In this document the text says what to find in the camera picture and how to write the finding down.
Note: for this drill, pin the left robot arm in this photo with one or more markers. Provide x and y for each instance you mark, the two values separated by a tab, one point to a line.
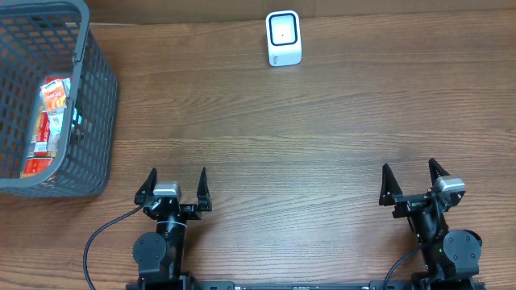
159	254

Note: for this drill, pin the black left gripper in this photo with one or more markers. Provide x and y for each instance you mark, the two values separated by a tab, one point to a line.
173	207

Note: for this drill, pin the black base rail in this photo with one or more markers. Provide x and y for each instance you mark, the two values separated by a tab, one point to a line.
372	285

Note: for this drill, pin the grey plastic mesh basket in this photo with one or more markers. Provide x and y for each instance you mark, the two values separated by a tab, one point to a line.
41	40

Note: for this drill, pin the red snack stick packet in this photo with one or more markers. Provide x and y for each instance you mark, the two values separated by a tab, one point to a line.
42	137

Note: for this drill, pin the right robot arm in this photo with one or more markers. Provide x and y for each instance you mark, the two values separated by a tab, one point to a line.
451	257

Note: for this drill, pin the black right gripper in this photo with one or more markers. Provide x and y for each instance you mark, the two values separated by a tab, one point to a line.
416	200

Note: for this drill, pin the orange long noodle package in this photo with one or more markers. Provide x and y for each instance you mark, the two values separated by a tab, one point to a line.
36	164

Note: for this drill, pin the orange tissue pack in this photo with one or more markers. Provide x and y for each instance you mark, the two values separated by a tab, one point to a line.
54	95

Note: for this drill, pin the white barcode scanner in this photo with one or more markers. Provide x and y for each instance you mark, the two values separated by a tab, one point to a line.
284	41

